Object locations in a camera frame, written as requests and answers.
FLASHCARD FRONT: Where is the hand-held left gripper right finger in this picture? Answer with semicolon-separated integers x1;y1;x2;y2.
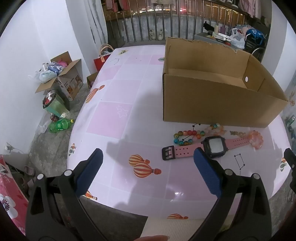
188;147;271;241

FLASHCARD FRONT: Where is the white curtain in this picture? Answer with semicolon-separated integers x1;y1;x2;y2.
84;0;109;45

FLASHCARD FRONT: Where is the small cardboard box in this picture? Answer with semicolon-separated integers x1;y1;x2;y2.
87;72;100;88

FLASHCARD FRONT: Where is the large brown cardboard box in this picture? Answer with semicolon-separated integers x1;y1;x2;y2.
162;37;289;128

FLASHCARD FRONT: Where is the person's left hand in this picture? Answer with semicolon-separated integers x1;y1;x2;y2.
139;235;169;241

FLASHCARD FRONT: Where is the white plastic bag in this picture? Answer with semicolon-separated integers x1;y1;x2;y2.
229;28;245;49
35;66;58;83

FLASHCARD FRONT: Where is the white flat box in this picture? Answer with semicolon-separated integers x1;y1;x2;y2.
213;32;231;40

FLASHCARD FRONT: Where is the red shopping bag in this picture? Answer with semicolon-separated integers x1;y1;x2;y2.
94;44;114;72

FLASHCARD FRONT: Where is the red hanging garment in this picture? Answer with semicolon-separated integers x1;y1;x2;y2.
106;0;130;11

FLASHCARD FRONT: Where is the green plastic bottle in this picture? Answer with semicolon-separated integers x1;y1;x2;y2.
48;118;74;133

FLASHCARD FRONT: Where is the open printed cardboard box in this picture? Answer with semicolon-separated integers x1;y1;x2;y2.
35;51;84;101

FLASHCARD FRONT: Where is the pink hanging shirt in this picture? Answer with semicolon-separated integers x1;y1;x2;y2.
238;0;262;18

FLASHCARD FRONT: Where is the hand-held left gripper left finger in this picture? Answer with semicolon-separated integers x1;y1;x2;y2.
25;148;109;241

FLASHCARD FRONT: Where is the pink strap digital watch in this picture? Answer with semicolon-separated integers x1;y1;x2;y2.
162;136;252;161

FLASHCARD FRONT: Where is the red floral blanket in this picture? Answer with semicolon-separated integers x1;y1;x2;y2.
0;155;30;235

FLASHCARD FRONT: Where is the grey cabinet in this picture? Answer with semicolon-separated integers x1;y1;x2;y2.
194;32;238;49

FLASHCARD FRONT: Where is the green bucket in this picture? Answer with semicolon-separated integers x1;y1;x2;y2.
42;90;70;117

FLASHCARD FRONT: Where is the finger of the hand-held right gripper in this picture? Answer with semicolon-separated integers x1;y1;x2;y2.
283;148;296;173

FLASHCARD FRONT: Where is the pink bead bracelet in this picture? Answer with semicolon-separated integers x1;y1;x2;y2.
248;130;264;150

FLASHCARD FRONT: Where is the metal balcony railing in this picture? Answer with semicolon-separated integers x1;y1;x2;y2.
102;0;271;44

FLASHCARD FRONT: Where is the multicoloured bead bracelet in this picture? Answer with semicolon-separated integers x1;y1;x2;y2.
173;123;225;145

